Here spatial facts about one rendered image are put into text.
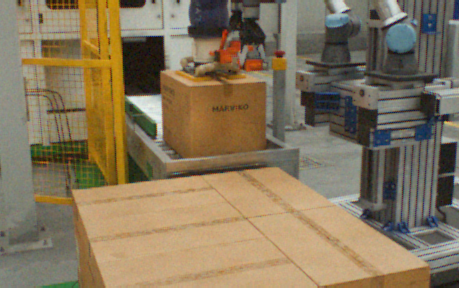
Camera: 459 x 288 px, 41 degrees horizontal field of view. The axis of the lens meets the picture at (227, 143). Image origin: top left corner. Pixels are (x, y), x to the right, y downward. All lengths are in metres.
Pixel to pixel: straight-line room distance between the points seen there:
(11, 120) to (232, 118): 1.21
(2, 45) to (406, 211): 2.23
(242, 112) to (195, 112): 0.25
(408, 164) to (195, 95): 1.08
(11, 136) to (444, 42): 2.28
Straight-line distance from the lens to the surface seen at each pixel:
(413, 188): 3.17
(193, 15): 3.21
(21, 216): 3.65
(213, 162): 2.99
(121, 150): 3.65
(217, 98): 3.02
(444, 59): 3.13
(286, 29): 6.14
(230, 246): 2.14
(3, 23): 3.44
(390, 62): 2.74
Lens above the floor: 1.41
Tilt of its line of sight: 14 degrees down
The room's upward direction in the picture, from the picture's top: 1 degrees counter-clockwise
